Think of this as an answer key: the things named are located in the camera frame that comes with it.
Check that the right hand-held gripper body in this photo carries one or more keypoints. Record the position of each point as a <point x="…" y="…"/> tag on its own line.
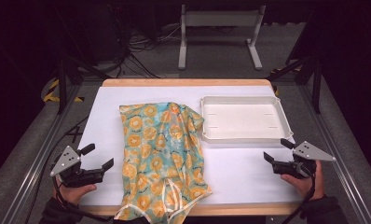
<point x="311" y="152"/>

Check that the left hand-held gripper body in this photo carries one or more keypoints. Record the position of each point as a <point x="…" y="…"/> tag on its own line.
<point x="65" y="161"/>

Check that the person's left hand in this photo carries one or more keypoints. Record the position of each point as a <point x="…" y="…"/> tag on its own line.
<point x="73" y="193"/>

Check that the person's right hand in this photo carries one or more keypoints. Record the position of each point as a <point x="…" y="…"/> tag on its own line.
<point x="303" y="185"/>

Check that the white paper sheet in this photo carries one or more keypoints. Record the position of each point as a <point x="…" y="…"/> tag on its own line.
<point x="236" y="174"/>

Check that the white plastic tray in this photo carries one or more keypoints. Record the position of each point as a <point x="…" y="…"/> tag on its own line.
<point x="242" y="119"/>

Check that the yellow and black hazard tape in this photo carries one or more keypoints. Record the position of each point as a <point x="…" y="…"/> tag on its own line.
<point x="51" y="90"/>

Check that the wooden table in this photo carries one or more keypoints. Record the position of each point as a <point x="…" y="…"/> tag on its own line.
<point x="186" y="82"/>

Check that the grey metal stand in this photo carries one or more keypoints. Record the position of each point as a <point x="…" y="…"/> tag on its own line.
<point x="221" y="18"/>

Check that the aluminium rail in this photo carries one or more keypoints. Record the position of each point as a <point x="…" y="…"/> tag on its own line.
<point x="34" y="168"/>
<point x="339" y="168"/>

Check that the black frame stand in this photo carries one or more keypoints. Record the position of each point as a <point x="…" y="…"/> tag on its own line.
<point x="62" y="81"/>
<point x="316" y="84"/>

